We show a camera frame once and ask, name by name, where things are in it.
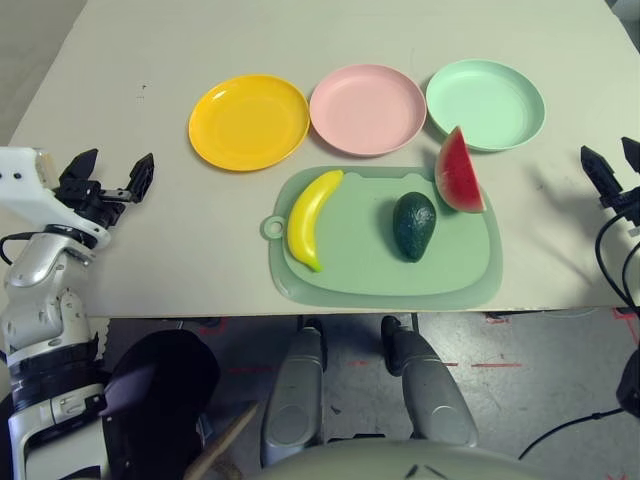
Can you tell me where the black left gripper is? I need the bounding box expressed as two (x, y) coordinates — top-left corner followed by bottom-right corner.
(52, 148), (156, 229)

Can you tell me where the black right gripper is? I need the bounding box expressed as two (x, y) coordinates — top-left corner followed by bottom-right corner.
(580, 136), (640, 226)

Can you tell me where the red toy watermelon slice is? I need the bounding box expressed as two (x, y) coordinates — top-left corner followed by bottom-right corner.
(433, 125), (488, 215)

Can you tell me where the yellow toy banana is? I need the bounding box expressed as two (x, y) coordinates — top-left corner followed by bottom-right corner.
(286, 169), (346, 274)

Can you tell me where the dark green toy avocado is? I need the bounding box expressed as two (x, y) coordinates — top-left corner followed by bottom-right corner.
(392, 191), (438, 262)

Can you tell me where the mint green plastic plate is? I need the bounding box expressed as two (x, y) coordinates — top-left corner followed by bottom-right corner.
(425, 58), (546, 154)

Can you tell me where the yellow plastic plate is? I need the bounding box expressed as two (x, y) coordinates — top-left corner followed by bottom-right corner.
(188, 73), (311, 174)

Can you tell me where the bystander dark trouser leg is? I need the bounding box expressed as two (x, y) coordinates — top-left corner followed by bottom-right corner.
(99, 328), (224, 480)

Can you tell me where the pink plastic plate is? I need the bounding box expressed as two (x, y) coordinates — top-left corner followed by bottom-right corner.
(308, 63), (428, 159)

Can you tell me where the green cutting board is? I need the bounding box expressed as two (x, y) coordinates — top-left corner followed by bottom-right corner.
(259, 165), (504, 307)

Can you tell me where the grey left robot leg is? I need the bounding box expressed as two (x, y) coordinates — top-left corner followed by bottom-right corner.
(259, 314), (326, 469)

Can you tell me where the grey robot leg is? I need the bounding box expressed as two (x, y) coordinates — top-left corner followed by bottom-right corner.
(380, 314), (480, 449)
(259, 314), (326, 469)

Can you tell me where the tan wooden stick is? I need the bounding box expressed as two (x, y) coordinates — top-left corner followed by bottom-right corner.
(184, 402), (260, 480)

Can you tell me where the grey right robot leg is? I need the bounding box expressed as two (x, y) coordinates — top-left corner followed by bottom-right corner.
(380, 314), (480, 449)

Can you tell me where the pale grey robot torso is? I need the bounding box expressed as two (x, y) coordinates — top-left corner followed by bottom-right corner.
(254, 434), (531, 480)

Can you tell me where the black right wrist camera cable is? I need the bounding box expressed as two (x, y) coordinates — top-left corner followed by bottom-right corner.
(595, 212), (640, 311)

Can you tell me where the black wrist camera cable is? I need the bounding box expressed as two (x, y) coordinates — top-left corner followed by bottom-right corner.
(595, 212), (640, 311)
(0, 231), (32, 267)

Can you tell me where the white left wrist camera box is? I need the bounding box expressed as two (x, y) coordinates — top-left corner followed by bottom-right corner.
(0, 146), (111, 249)

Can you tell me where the black left wrist camera cable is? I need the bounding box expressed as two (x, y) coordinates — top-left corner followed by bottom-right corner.
(0, 231), (32, 267)

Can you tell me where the black hanging arm cable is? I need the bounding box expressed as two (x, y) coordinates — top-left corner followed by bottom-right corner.
(517, 407), (626, 461)

